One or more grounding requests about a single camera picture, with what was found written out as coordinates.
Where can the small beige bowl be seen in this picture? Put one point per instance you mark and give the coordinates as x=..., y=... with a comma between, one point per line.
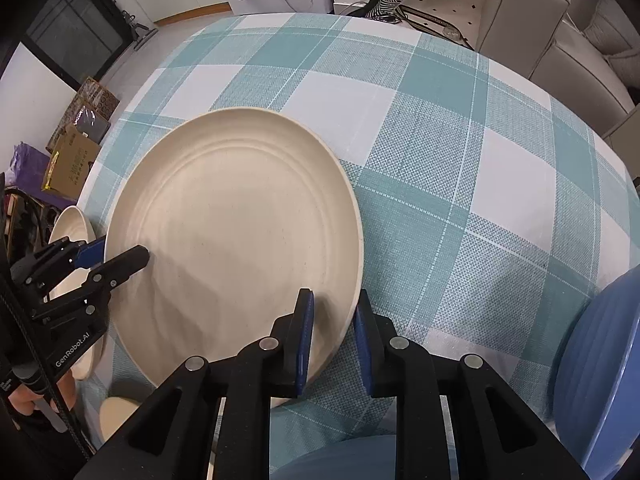
x=116, y=417

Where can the grey mop head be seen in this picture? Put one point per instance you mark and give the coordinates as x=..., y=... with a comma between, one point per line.
x=142, y=32

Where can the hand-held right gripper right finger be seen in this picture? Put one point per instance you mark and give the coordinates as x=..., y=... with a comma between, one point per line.
x=362, y=345

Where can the printed cardboard box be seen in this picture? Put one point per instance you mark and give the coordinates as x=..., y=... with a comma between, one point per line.
x=72, y=160

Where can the blue bowl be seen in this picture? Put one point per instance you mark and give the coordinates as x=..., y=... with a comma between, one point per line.
x=340, y=460

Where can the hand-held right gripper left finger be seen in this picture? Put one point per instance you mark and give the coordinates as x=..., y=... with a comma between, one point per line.
x=306, y=350

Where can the grey sofa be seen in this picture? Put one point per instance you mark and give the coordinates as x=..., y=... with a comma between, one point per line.
x=565, y=60

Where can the blue plate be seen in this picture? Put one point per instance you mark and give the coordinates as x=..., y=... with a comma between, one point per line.
x=595, y=370

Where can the patterned brown box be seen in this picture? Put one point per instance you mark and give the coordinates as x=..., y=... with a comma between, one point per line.
x=92, y=97

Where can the clear black-trimmed bag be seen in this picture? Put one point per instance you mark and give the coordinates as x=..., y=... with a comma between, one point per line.
x=435, y=22

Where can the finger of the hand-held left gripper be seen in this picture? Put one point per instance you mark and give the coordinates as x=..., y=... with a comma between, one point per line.
x=127, y=262
x=90, y=252

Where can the purple bag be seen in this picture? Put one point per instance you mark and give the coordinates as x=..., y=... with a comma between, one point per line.
x=27, y=162

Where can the dark glass door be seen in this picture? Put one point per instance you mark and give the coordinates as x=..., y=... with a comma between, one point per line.
x=75, y=30

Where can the grey flat packet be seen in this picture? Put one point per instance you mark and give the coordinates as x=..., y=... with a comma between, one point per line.
x=93, y=125

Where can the person's left hand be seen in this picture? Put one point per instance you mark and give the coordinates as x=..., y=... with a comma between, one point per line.
x=27, y=401

